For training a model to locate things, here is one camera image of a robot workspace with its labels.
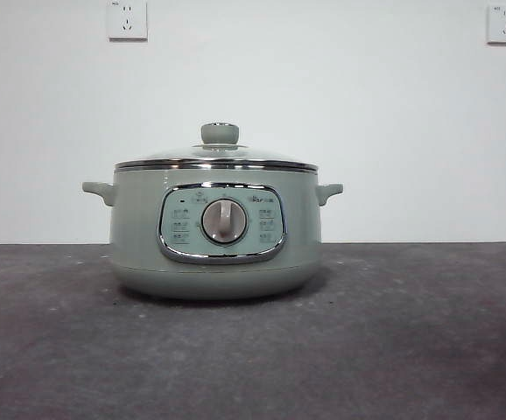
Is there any white wall socket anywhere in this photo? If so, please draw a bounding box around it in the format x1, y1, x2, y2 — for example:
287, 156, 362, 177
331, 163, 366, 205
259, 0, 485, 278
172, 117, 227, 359
107, 0, 148, 43
486, 4, 506, 46

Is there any sage green electric cooking pot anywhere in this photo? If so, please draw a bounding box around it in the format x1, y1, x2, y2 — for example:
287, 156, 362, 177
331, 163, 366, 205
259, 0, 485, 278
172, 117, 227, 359
81, 167, 345, 301

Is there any glass lid with green knob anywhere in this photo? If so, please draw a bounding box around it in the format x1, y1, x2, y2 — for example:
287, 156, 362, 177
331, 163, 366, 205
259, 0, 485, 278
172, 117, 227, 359
115, 122, 319, 172

